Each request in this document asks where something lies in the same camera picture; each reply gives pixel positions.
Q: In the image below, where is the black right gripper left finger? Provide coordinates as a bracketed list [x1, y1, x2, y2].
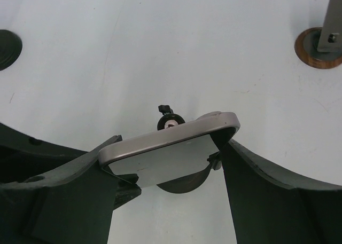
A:
[1, 148, 141, 243]

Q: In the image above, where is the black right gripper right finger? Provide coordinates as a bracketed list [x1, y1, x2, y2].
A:
[223, 140, 341, 243]

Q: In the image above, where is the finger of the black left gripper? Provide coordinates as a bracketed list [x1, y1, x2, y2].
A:
[1, 124, 86, 184]

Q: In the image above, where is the white phone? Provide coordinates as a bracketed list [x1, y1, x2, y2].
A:
[98, 112, 240, 188]

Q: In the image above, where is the black tripod phone stand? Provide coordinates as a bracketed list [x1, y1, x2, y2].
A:
[157, 105, 222, 194]

